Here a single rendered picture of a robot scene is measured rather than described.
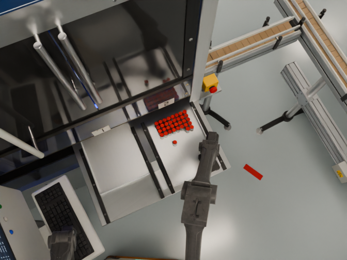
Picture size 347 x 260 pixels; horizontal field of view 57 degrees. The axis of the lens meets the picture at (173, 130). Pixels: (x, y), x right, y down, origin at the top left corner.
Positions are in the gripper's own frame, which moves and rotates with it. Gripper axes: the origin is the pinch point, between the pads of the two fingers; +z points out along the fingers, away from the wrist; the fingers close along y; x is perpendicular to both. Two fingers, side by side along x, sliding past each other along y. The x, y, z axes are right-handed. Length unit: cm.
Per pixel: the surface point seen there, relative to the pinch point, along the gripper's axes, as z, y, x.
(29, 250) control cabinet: -6, -3, 87
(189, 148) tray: 1.9, 14.3, 3.4
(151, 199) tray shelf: 6.1, -0.8, 31.2
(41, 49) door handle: -92, 13, 42
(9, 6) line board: -102, 17, 44
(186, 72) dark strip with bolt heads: -38.9, 29.9, -2.9
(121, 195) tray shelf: 5.0, 7.4, 44.0
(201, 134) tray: 0.7, 18.4, -5.4
